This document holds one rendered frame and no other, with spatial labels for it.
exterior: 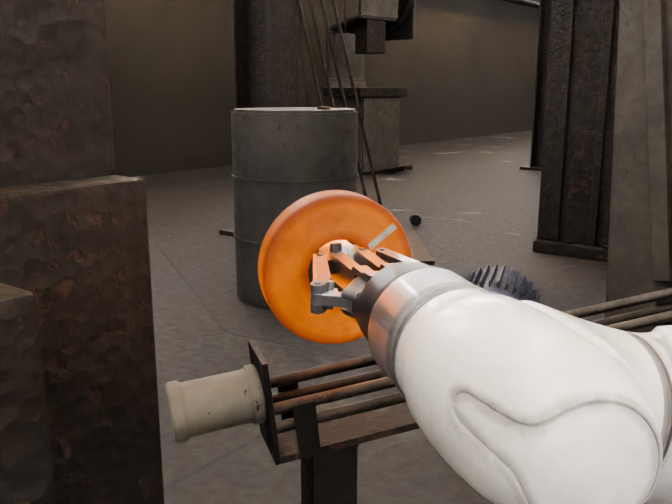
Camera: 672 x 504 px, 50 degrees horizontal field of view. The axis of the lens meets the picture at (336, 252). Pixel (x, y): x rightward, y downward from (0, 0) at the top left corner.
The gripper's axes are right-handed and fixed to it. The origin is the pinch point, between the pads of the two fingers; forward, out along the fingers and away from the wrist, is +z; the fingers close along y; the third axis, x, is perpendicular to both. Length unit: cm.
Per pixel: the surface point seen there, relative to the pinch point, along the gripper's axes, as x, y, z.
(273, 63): 13, 84, 389
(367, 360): -13.2, 4.5, 2.2
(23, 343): -5.9, -29.4, -1.2
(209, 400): -13.1, -13.5, -2.6
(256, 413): -14.8, -9.1, -3.3
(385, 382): -13.0, 4.1, -4.0
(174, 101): -36, 62, 805
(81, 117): 11.7, -23.5, 23.0
